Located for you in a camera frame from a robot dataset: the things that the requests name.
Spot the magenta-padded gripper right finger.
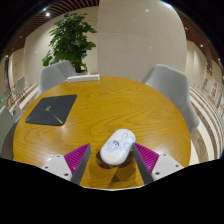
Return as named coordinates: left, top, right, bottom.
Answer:
left=131, top=142, right=184, bottom=186

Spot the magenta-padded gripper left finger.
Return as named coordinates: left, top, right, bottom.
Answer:
left=41, top=143, right=92, bottom=186

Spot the white cartoon-print computer mouse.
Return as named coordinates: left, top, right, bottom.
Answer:
left=99, top=128, right=137, bottom=167

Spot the black mouse pad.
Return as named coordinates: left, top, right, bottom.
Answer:
left=24, top=94, right=78, bottom=127

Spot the grey-green sofa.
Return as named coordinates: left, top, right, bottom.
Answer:
left=0, top=104, right=24, bottom=160

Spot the grey shell chair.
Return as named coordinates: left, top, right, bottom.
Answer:
left=37, top=60, right=78, bottom=98
left=142, top=63, right=201, bottom=135

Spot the group of distant grey chairs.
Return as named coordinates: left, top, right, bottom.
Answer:
left=3, top=75, right=27, bottom=102

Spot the large green potted plant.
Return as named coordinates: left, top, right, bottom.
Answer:
left=41, top=13, right=98, bottom=74

